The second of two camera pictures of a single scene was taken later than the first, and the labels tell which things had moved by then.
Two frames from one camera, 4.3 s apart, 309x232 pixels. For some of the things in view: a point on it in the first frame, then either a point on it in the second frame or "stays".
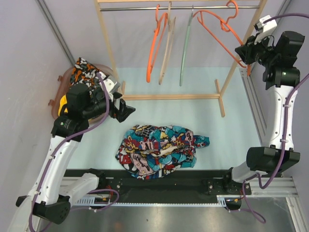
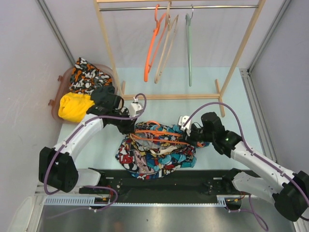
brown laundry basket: (63, 85) stays
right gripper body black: (259, 52) → (197, 135)
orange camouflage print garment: (83, 72) stays
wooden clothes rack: (220, 92) stays
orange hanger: (224, 26) → (137, 134)
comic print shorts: (149, 151) stays
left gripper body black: (113, 111) → (122, 124)
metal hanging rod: (181, 7) stays
